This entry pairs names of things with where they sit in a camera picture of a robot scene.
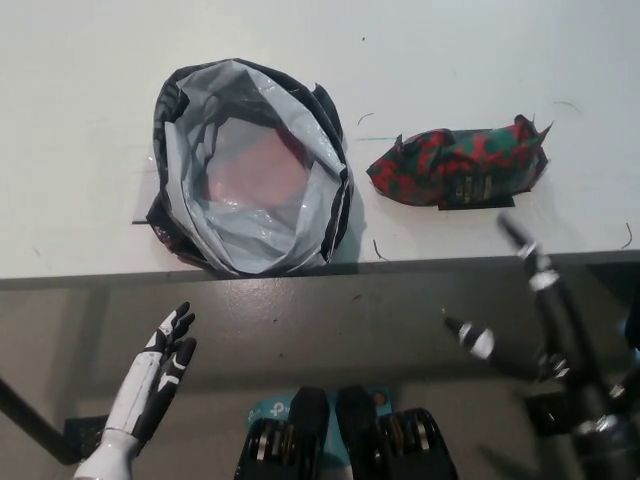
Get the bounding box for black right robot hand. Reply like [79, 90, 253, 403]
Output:
[443, 212, 631, 432]

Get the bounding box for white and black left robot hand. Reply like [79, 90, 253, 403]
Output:
[73, 301, 198, 480]

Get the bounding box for black plastic bag grey inside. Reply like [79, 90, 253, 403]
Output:
[144, 57, 357, 279]

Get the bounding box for red green coffee bean bag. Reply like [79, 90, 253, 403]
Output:
[364, 113, 555, 207]

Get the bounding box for red item inside bag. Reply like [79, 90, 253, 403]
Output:
[208, 127, 311, 204]

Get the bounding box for black table leg bar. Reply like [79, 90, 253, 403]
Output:
[0, 374, 66, 464]

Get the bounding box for black tape patch on table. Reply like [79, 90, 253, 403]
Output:
[437, 149, 550, 212]

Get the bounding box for clear tape patch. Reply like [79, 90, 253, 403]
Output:
[128, 149, 166, 225]

